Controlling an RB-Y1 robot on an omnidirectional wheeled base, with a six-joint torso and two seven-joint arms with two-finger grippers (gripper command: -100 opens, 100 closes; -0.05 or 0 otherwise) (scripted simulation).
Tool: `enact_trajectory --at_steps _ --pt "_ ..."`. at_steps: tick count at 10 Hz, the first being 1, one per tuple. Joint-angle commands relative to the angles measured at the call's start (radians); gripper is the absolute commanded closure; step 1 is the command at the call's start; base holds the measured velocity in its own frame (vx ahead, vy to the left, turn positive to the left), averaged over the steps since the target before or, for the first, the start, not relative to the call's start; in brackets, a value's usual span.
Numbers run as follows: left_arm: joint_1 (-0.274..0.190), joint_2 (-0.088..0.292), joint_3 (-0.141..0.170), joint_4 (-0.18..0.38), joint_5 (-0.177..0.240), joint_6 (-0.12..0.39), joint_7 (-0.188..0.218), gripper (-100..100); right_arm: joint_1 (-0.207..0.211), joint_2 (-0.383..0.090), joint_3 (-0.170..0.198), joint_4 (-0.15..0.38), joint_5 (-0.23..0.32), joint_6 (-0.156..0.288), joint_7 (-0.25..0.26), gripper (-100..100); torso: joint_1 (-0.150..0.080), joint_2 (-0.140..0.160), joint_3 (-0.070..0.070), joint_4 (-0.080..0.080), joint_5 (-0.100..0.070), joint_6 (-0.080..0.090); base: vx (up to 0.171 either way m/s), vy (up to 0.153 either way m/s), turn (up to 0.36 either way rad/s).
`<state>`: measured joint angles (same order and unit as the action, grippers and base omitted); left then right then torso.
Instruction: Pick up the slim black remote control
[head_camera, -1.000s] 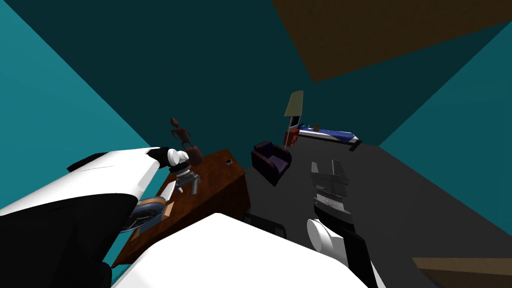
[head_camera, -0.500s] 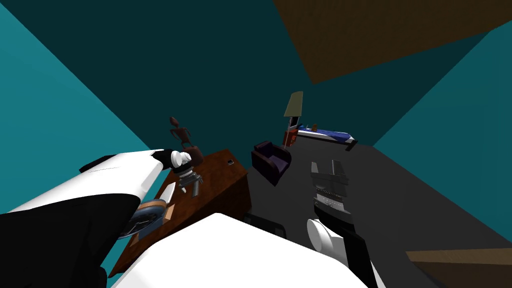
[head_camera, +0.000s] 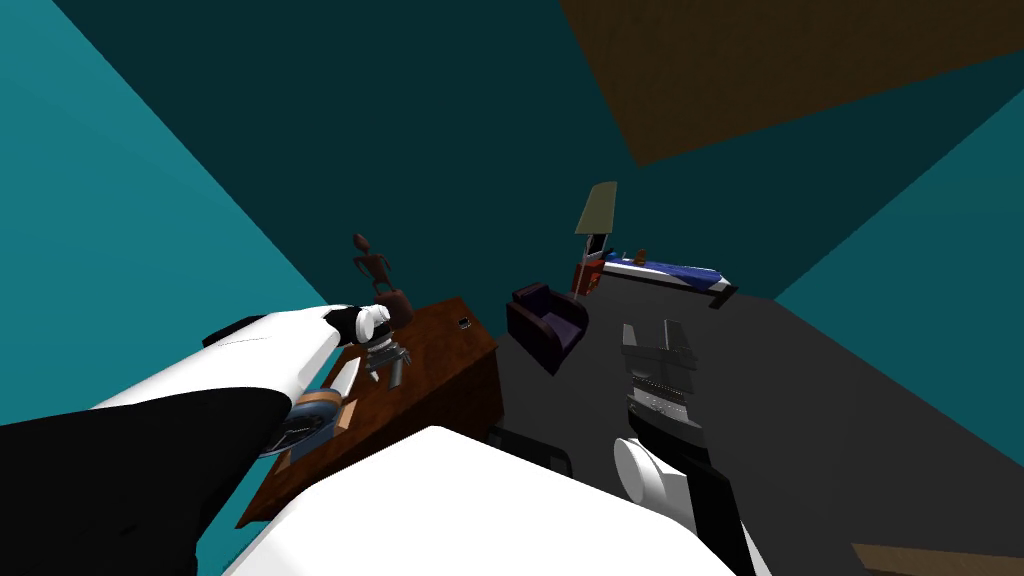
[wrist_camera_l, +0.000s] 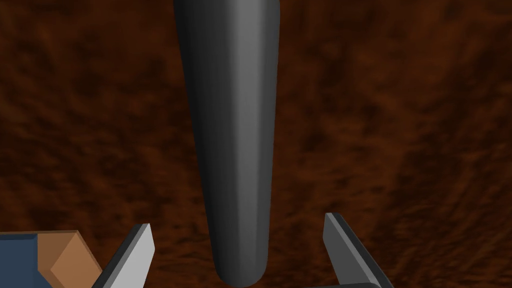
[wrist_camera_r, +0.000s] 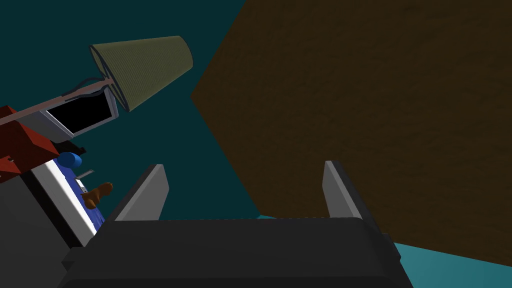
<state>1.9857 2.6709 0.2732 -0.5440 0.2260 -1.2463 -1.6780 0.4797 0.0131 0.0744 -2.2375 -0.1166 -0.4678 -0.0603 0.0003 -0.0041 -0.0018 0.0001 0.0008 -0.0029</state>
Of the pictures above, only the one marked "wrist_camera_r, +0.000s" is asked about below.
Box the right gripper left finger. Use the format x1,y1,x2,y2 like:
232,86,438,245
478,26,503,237
113,163,170,222

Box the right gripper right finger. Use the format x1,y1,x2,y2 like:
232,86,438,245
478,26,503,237
321,160,374,221

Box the bed with blue cover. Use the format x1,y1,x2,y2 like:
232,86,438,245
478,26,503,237
30,151,115,247

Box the grey framed black screen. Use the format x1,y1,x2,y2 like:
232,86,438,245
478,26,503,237
27,86,120,144

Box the floor lamp with olive shade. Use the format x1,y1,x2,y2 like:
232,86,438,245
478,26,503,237
0,35,195,126

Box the red cabinet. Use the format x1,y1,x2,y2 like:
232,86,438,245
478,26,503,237
0,104,62,184

